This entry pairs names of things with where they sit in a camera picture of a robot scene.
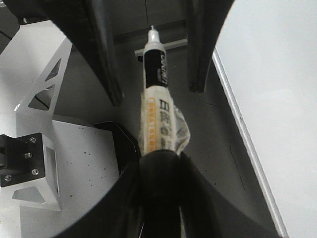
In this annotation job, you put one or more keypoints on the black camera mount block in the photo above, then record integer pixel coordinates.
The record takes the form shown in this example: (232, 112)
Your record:
(21, 159)

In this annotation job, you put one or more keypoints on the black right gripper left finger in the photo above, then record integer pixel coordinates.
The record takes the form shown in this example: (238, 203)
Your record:
(86, 23)

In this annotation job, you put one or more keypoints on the white whiteboard with aluminium frame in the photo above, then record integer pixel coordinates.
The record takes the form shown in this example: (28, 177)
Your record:
(266, 58)

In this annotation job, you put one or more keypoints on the white black whiteboard marker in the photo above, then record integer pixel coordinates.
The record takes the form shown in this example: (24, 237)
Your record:
(162, 124)

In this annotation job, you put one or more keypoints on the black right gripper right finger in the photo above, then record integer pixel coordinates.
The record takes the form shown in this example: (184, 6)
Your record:
(204, 21)

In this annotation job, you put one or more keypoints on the white metal robot bracket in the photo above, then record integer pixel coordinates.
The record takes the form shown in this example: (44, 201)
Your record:
(80, 161)

